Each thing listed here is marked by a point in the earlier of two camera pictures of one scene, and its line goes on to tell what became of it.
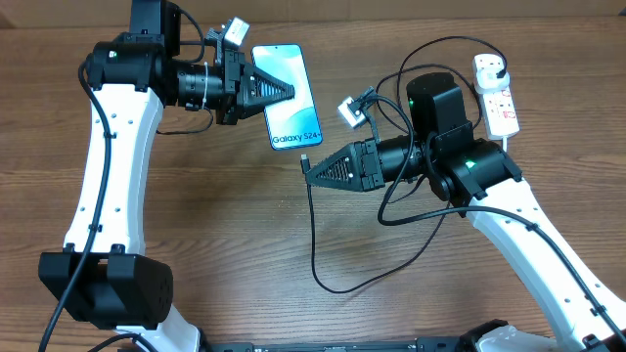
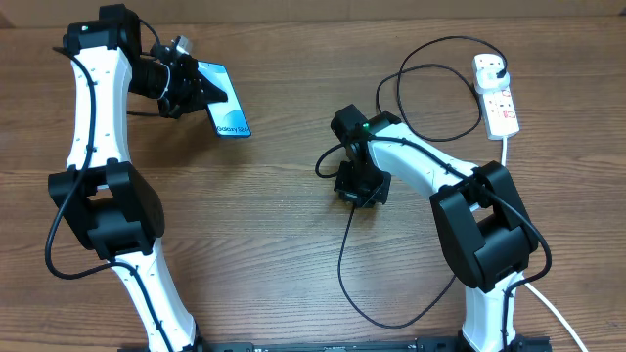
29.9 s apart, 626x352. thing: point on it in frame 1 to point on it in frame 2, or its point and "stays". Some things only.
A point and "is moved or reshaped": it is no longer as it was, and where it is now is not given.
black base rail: x=421 y=344 stays
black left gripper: x=241 y=80 to x=196 y=92
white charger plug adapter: x=486 y=80 stays
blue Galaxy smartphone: x=292 y=122 is moved or reshaped
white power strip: x=499 y=106 stays
